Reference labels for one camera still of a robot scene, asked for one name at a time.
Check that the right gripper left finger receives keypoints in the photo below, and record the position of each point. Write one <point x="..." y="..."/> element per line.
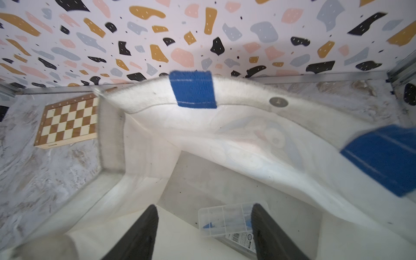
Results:
<point x="138" y="242"/>

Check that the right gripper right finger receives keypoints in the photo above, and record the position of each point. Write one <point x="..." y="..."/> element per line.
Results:
<point x="272" y="243"/>

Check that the white canvas bag blue handles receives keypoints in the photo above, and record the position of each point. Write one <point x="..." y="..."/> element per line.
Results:
<point x="340" y="187"/>

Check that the wooden chessboard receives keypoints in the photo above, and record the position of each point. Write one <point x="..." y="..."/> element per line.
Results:
<point x="67" y="122"/>

